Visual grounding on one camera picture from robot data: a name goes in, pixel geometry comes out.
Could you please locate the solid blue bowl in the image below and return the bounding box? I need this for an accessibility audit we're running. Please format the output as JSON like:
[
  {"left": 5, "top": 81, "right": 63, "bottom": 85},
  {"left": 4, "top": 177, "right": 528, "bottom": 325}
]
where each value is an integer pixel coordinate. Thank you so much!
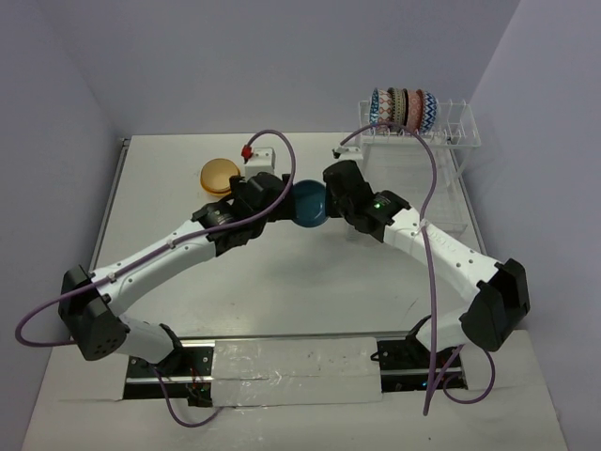
[{"left": 292, "top": 179, "right": 328, "bottom": 228}]

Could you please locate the yellow bowl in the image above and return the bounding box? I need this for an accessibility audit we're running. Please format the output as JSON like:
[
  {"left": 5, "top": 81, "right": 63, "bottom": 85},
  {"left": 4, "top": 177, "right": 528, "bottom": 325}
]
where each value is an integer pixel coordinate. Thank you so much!
[{"left": 200, "top": 169, "right": 239, "bottom": 195}]

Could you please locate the tan bowl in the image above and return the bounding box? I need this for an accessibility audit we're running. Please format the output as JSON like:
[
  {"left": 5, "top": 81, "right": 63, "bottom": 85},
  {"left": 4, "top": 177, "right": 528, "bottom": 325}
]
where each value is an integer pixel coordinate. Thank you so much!
[{"left": 200, "top": 158, "right": 240, "bottom": 192}]

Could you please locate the blue triangle patterned bowl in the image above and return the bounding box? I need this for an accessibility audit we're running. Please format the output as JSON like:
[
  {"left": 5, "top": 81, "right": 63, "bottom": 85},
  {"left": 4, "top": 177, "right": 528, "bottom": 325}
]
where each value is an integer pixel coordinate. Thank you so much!
[{"left": 369, "top": 88, "right": 390, "bottom": 124}]

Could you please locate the black floral patterned bowl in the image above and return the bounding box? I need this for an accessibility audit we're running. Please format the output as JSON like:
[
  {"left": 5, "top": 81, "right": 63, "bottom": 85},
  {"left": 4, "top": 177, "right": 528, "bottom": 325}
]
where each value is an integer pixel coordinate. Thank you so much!
[{"left": 406, "top": 89, "right": 424, "bottom": 132}]

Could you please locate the brown lattice rim bowl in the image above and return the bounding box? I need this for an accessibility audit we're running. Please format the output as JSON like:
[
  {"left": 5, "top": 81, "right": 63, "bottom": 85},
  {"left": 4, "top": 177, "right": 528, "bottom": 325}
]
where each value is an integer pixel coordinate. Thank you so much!
[{"left": 388, "top": 87, "right": 408, "bottom": 127}]

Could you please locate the red patterned bowl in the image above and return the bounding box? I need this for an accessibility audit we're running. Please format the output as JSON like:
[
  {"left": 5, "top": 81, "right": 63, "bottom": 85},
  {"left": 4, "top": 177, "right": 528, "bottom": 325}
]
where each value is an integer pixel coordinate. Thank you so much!
[{"left": 418, "top": 90, "right": 439, "bottom": 134}]

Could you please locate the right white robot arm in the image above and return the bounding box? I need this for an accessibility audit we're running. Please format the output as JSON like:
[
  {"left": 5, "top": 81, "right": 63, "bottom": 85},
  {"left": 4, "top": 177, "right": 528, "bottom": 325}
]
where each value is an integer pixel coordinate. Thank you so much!
[{"left": 323, "top": 161, "right": 530, "bottom": 367}]

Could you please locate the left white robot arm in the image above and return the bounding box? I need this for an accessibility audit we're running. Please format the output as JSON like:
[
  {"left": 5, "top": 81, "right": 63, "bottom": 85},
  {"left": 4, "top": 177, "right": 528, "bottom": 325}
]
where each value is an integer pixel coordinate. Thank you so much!
[{"left": 58, "top": 172, "right": 294, "bottom": 375}]

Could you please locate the silver tape patch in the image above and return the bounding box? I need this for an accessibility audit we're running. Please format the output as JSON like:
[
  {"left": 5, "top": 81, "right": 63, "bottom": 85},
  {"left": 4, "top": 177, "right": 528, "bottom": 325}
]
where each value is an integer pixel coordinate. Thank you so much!
[{"left": 211, "top": 337, "right": 382, "bottom": 407}]

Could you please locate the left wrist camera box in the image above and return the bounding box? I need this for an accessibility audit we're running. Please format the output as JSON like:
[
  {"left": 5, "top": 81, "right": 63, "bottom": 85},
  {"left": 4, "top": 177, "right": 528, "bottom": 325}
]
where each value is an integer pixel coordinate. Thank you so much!
[{"left": 241, "top": 145, "right": 275, "bottom": 179}]

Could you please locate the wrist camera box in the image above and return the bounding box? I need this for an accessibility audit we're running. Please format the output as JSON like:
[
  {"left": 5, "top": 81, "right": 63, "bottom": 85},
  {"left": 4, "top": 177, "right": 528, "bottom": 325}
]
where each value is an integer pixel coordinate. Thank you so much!
[
  {"left": 241, "top": 145, "right": 275, "bottom": 179},
  {"left": 332, "top": 146, "right": 363, "bottom": 162}
]

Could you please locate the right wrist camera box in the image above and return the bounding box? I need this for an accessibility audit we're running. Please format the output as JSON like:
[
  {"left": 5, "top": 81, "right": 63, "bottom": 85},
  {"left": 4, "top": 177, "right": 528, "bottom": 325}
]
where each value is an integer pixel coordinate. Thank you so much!
[{"left": 332, "top": 146, "right": 363, "bottom": 162}]

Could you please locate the white wire dish rack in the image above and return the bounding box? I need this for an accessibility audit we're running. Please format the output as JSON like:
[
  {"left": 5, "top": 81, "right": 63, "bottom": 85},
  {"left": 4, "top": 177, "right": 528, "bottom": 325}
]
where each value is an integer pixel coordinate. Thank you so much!
[{"left": 350, "top": 100, "right": 481, "bottom": 246}]

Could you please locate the aluminium table edge rail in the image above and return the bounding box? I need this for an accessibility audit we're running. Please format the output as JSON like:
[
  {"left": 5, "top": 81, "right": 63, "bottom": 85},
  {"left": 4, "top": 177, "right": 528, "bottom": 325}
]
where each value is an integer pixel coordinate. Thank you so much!
[{"left": 88, "top": 137, "right": 131, "bottom": 271}]

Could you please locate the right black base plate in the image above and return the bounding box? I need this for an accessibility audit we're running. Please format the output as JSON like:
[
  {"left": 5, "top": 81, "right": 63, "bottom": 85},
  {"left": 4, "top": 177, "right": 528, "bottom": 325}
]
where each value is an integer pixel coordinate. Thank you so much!
[{"left": 370, "top": 338, "right": 467, "bottom": 393}]

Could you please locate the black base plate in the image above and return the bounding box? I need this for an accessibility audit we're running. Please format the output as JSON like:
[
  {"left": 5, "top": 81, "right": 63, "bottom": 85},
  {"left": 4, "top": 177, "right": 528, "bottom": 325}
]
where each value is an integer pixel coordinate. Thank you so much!
[
  {"left": 370, "top": 338, "right": 467, "bottom": 393},
  {"left": 123, "top": 339, "right": 215, "bottom": 408}
]

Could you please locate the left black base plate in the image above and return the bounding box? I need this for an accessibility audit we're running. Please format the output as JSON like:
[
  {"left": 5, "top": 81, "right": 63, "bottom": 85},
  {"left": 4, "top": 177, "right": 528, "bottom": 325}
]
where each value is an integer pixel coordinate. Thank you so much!
[{"left": 123, "top": 339, "right": 215, "bottom": 408}]

